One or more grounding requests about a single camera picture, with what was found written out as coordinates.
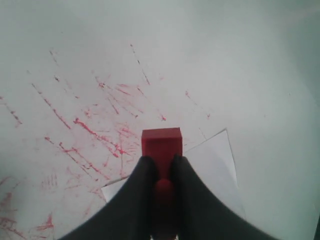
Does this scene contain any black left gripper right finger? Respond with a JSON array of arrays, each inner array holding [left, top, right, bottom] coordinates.
[[170, 155, 273, 240]]

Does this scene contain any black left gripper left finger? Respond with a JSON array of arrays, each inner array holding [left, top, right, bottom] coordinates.
[[61, 156, 158, 240]]

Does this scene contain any red rubber stamp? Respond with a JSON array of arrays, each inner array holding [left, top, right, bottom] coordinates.
[[141, 127, 183, 240]]

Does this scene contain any white paper sheet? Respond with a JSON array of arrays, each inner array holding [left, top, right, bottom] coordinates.
[[101, 127, 248, 221]]

